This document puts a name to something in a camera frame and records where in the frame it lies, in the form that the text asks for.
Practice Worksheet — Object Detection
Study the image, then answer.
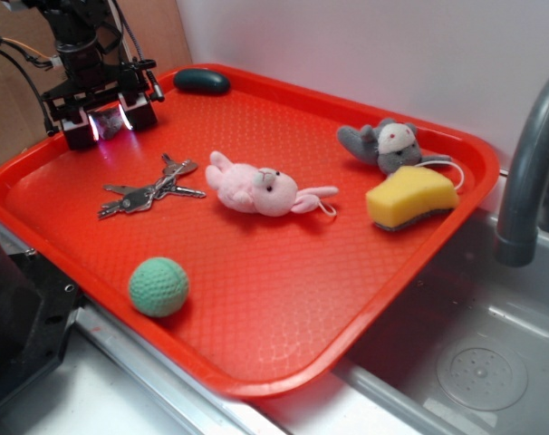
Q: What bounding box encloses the grey sink basin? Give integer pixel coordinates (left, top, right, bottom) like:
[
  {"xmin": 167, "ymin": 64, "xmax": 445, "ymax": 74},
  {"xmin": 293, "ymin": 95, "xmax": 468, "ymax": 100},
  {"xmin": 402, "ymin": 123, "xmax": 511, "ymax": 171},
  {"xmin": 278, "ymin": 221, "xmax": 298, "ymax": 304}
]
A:
[{"xmin": 257, "ymin": 186, "xmax": 549, "ymax": 434}]

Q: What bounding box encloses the grey faucet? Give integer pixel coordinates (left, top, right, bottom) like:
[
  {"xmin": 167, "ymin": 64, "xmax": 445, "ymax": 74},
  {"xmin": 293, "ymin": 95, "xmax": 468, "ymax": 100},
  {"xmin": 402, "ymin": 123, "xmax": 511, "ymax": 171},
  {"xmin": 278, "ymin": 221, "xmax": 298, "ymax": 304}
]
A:
[{"xmin": 495, "ymin": 80, "xmax": 549, "ymax": 267}]

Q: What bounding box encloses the pink plush bunny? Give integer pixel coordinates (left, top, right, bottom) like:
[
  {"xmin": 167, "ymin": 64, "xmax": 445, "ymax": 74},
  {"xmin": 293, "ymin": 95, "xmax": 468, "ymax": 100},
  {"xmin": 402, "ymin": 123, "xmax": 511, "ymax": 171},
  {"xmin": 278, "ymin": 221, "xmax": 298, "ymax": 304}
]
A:
[{"xmin": 205, "ymin": 150, "xmax": 339, "ymax": 218}]

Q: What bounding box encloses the yellow sponge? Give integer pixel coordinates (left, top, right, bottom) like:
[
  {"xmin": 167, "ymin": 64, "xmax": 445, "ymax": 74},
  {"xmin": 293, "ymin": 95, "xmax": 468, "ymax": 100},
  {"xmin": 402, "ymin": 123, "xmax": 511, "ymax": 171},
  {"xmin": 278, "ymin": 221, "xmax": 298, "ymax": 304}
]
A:
[{"xmin": 365, "ymin": 166, "xmax": 459, "ymax": 231}]

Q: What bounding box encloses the red plastic tray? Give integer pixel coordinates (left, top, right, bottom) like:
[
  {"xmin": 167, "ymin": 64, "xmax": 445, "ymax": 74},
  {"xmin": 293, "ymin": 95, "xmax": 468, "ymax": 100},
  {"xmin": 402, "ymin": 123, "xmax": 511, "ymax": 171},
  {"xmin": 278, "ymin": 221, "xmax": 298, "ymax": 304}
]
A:
[{"xmin": 0, "ymin": 66, "xmax": 499, "ymax": 399}]

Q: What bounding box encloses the green textured ball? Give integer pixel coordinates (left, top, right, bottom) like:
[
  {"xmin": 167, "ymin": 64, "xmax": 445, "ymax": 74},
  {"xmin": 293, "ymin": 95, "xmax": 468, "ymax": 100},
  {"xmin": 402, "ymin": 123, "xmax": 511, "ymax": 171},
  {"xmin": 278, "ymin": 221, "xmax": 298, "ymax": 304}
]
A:
[{"xmin": 129, "ymin": 257, "xmax": 190, "ymax": 318}]

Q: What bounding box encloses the dark teal oval soap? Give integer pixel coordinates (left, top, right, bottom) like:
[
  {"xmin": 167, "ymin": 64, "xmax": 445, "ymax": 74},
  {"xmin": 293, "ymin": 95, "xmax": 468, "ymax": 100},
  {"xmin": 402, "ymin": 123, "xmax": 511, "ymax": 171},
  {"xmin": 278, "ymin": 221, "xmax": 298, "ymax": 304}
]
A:
[{"xmin": 173, "ymin": 68, "xmax": 231, "ymax": 95}]

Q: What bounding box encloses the bunch of metal keys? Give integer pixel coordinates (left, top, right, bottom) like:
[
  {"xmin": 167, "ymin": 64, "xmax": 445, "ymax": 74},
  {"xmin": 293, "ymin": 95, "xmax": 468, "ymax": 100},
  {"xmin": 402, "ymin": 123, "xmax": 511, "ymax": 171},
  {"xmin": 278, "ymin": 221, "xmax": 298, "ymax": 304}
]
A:
[{"xmin": 97, "ymin": 153, "xmax": 207, "ymax": 219}]

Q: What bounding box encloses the brown cardboard panel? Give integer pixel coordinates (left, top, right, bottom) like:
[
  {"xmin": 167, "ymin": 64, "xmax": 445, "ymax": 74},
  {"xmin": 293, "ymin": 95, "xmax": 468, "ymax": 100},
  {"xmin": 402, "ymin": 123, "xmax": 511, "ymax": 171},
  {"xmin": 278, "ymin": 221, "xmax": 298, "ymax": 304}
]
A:
[{"xmin": 0, "ymin": 0, "xmax": 192, "ymax": 166}]

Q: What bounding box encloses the grey plush mouse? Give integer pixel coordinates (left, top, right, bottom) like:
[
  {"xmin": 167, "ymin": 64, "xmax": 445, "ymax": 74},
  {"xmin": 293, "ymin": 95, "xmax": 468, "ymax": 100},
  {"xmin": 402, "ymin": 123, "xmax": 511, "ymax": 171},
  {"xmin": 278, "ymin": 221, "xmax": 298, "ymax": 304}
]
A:
[{"xmin": 336, "ymin": 118, "xmax": 465, "ymax": 190}]

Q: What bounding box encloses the sink drain cover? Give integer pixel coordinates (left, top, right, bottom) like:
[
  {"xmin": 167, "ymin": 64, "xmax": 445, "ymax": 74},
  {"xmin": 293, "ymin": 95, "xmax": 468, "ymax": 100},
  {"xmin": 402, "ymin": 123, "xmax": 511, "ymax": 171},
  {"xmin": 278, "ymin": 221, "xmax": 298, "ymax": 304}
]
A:
[{"xmin": 436, "ymin": 337, "xmax": 528, "ymax": 411}]

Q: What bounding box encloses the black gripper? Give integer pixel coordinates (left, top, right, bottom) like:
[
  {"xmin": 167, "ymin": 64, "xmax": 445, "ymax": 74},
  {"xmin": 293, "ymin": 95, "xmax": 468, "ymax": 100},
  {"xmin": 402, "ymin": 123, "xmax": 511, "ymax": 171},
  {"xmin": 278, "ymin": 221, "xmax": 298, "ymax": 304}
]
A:
[{"xmin": 41, "ymin": 58, "xmax": 165, "ymax": 150}]

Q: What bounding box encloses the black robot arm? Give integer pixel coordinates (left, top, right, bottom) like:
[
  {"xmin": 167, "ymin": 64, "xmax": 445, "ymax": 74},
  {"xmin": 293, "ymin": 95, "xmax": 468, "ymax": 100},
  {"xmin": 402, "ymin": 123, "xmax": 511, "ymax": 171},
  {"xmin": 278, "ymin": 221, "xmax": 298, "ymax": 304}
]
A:
[{"xmin": 3, "ymin": 1, "xmax": 165, "ymax": 150}]

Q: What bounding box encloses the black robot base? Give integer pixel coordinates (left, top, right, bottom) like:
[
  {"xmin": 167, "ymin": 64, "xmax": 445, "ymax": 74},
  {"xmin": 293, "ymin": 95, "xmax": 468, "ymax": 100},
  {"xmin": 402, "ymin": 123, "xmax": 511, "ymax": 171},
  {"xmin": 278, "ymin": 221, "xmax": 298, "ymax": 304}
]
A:
[{"xmin": 0, "ymin": 243, "xmax": 80, "ymax": 409}]

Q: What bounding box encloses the brown rock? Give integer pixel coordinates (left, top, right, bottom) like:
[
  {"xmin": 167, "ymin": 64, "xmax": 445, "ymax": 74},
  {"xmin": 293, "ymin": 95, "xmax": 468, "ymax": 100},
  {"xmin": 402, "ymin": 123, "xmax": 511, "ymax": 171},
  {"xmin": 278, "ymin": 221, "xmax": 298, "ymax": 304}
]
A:
[{"xmin": 93, "ymin": 107, "xmax": 123, "ymax": 140}]

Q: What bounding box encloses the black cable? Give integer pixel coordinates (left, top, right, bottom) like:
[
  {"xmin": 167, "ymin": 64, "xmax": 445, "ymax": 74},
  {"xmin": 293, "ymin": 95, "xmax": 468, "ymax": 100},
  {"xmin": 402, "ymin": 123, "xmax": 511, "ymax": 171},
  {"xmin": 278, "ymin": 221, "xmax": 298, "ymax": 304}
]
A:
[{"xmin": 0, "ymin": 35, "xmax": 58, "ymax": 137}]

